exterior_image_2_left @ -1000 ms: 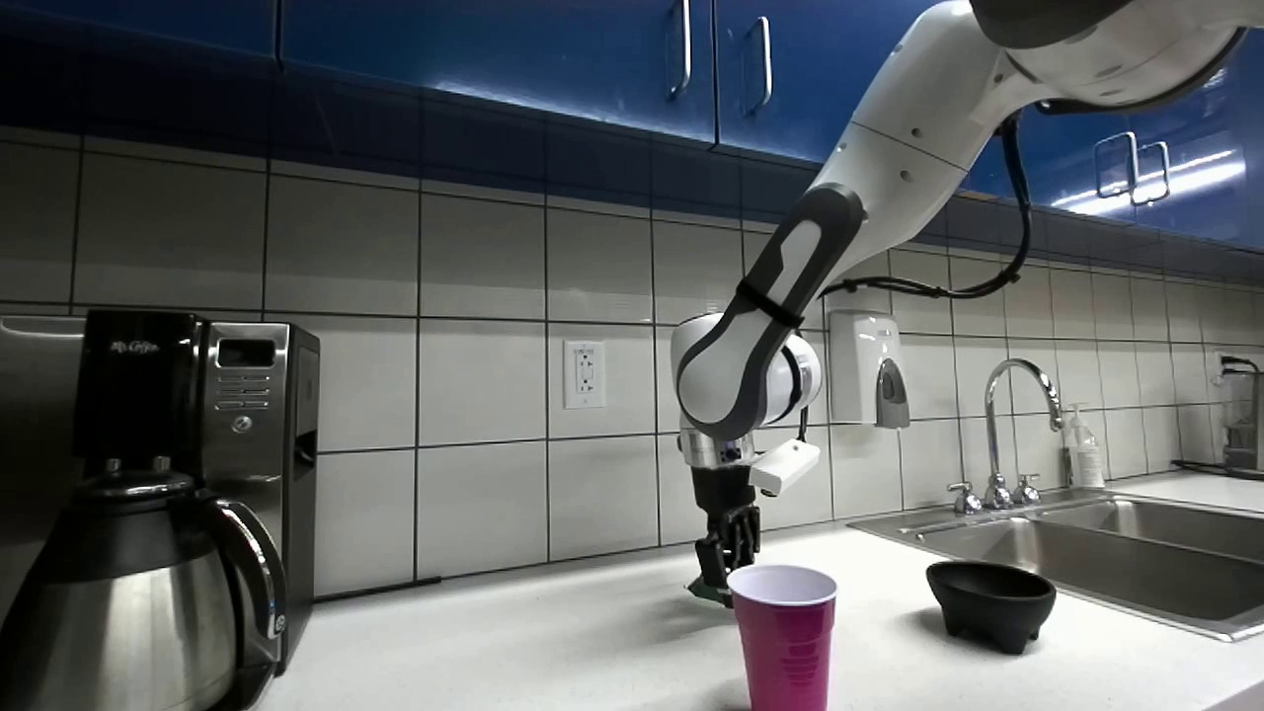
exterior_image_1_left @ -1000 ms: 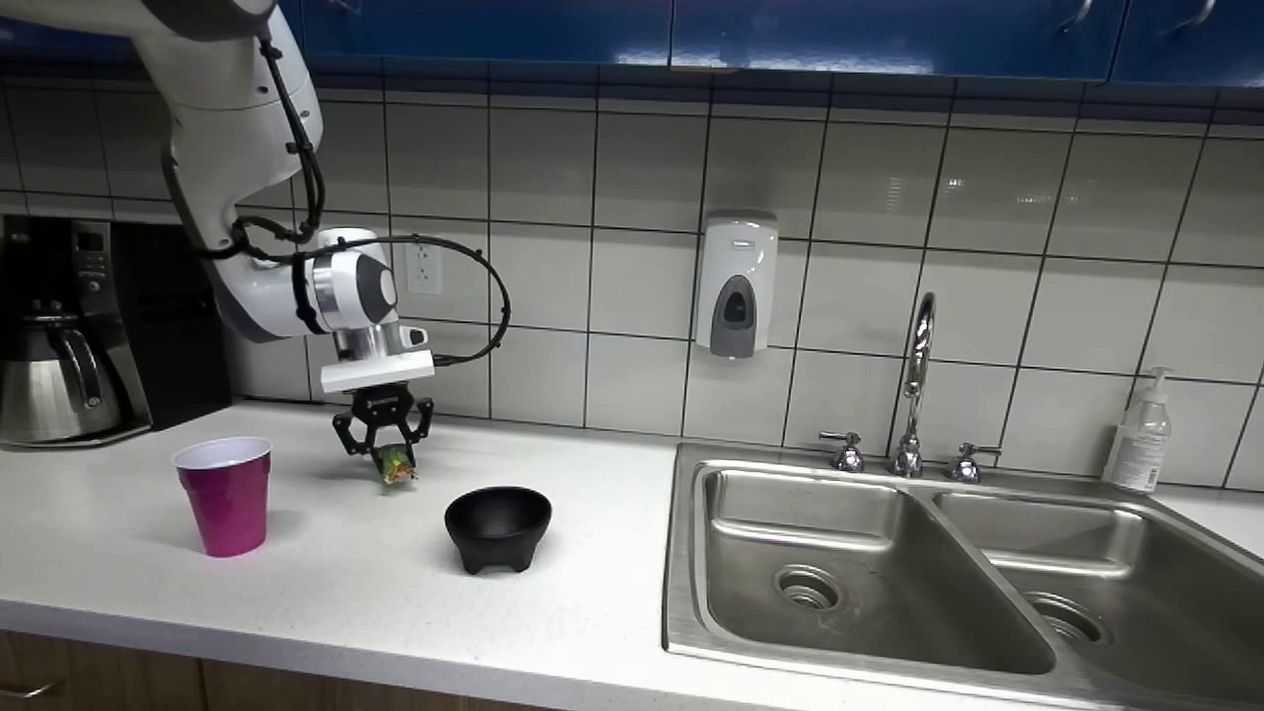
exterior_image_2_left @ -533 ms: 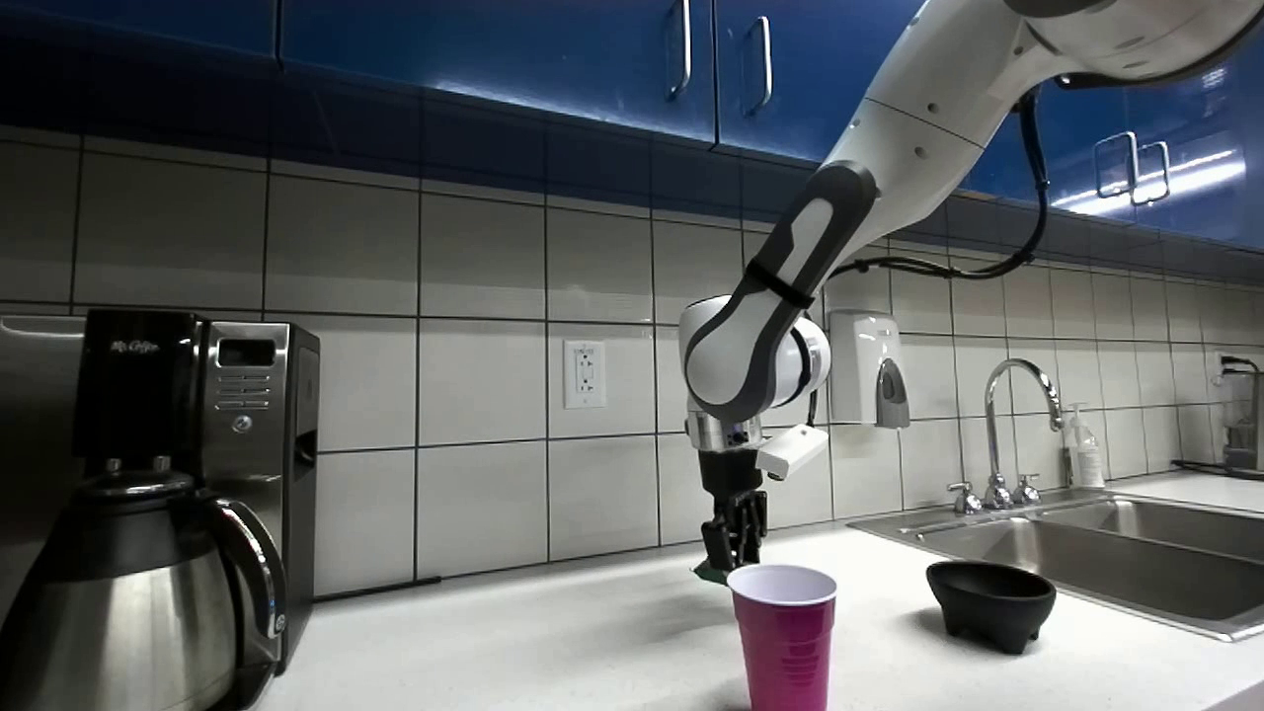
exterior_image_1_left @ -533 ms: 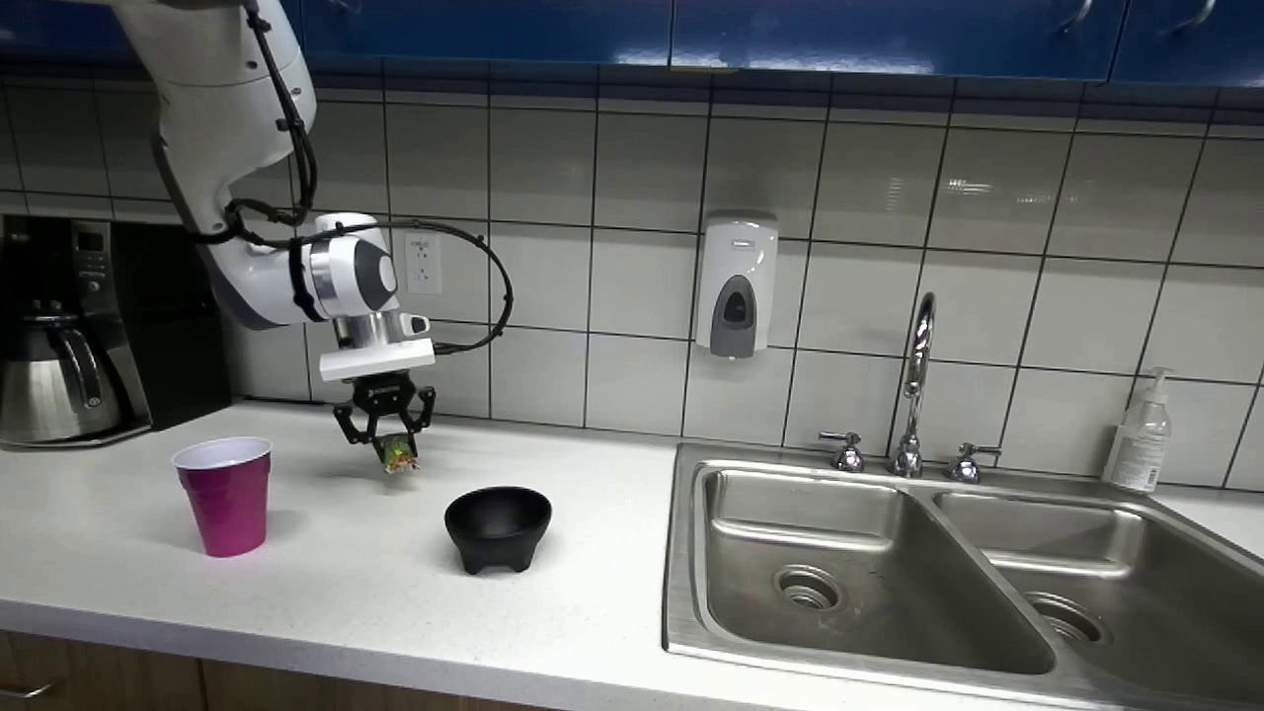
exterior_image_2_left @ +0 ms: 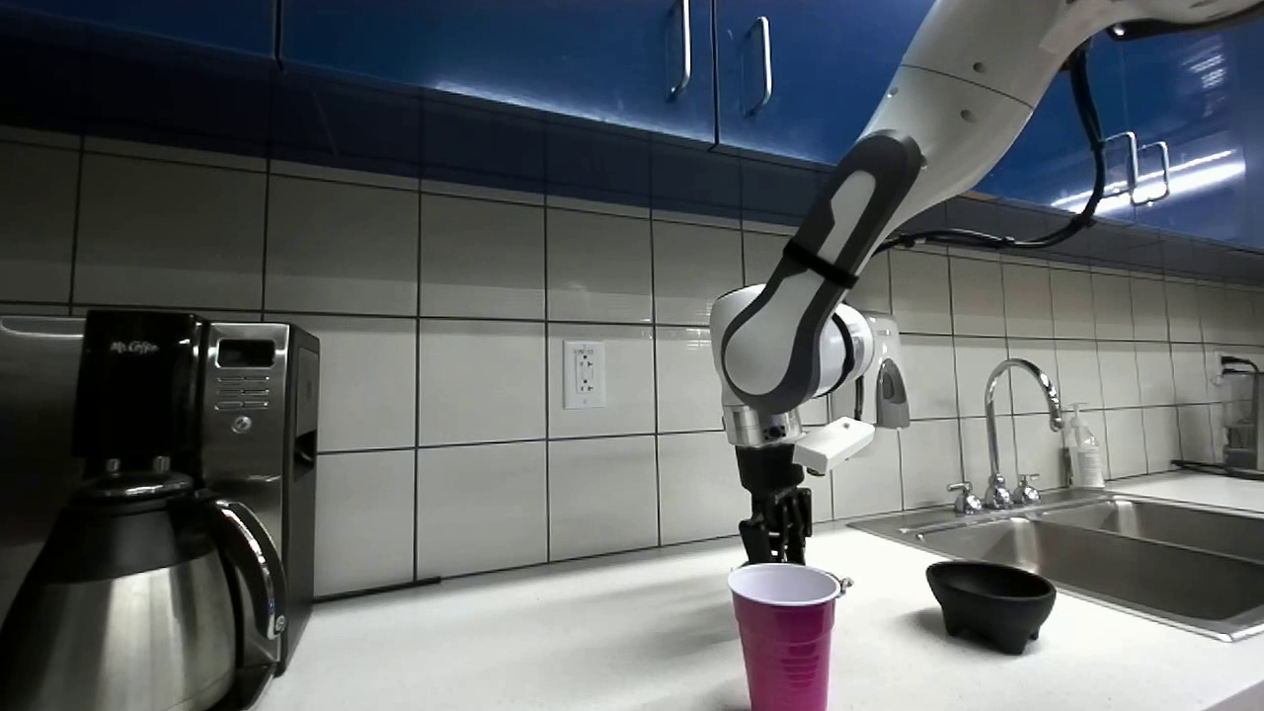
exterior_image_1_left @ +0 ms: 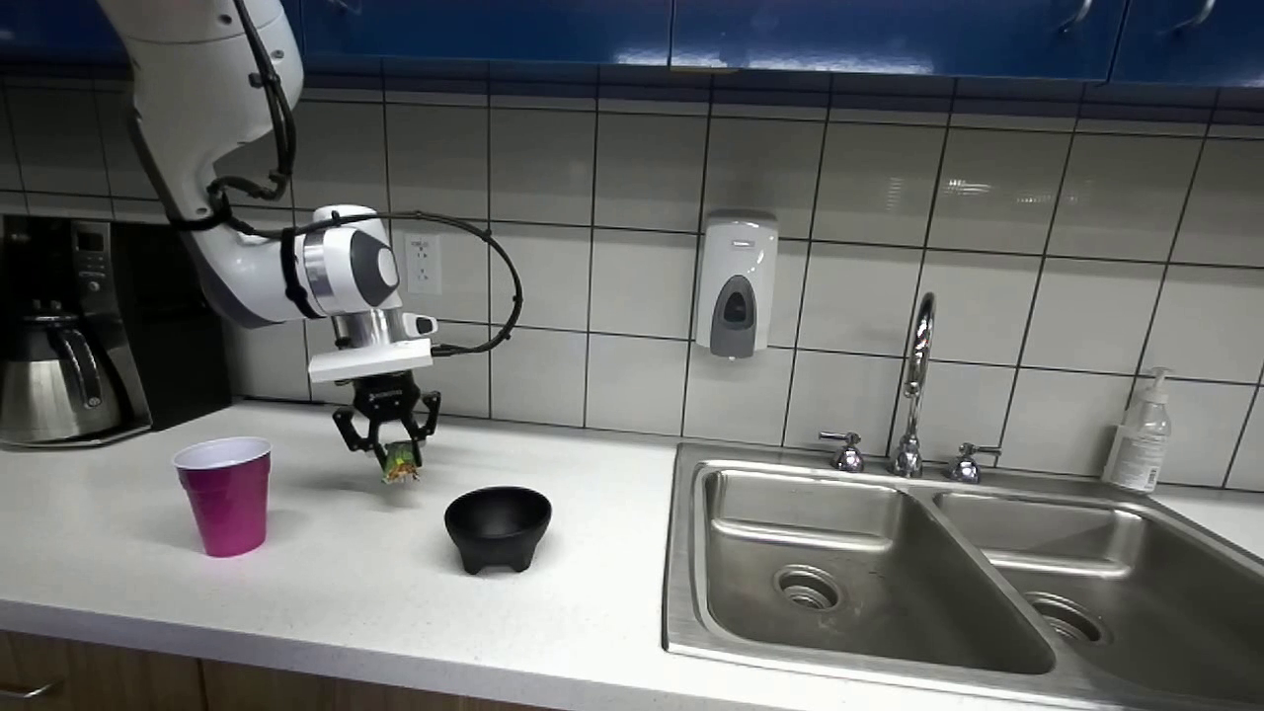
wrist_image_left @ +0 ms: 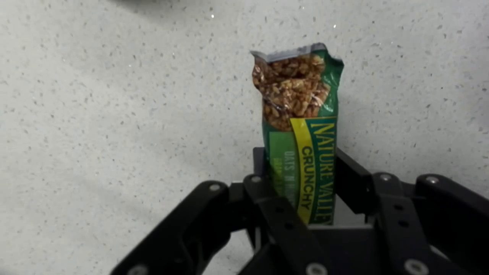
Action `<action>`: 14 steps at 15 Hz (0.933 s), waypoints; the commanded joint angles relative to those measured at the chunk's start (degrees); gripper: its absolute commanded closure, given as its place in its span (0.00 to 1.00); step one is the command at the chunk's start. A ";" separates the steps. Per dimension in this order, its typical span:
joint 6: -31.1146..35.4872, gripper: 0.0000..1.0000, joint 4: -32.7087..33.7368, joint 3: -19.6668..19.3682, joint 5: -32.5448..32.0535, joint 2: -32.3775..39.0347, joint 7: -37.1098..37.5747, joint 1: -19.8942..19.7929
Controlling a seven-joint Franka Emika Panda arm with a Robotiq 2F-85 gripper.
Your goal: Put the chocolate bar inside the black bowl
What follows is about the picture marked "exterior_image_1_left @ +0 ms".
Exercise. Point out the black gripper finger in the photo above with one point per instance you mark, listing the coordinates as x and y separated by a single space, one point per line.
428 420
354 432

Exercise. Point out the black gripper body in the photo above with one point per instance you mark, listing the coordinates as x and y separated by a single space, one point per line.
387 398

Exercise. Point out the green chocolate bar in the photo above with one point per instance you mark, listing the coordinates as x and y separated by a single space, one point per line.
399 466

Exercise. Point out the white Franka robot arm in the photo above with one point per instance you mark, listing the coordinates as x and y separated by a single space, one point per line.
199 92

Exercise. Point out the black footed bowl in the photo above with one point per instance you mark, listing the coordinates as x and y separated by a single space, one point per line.
498 523

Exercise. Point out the pink plastic cup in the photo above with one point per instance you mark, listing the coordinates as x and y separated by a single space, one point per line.
228 502

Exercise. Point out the black coffee maker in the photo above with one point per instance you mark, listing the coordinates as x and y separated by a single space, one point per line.
143 340

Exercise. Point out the steel coffee carafe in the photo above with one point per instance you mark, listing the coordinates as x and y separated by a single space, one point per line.
54 381

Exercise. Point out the wooden base cabinet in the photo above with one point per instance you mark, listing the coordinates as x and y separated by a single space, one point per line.
159 676

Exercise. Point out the wide blue cabinet door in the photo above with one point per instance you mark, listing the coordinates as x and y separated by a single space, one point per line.
528 29

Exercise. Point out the metal drawer pull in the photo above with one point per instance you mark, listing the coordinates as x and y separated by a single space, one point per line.
26 689

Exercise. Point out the chrome sink faucet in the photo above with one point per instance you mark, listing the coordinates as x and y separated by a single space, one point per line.
912 381

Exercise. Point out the stainless steel double sink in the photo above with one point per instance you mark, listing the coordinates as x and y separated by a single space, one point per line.
920 578

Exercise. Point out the clear pump soap bottle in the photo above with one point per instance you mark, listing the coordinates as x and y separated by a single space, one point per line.
1139 439

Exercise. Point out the narrow blue cabinet door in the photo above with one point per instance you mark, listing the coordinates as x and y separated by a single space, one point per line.
1191 45

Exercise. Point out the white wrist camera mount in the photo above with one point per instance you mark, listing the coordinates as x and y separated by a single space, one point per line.
374 352

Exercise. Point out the white wall outlet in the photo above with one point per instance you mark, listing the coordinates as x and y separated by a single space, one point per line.
424 271

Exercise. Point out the white wall soap dispenser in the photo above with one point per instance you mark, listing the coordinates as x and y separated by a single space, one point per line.
736 286

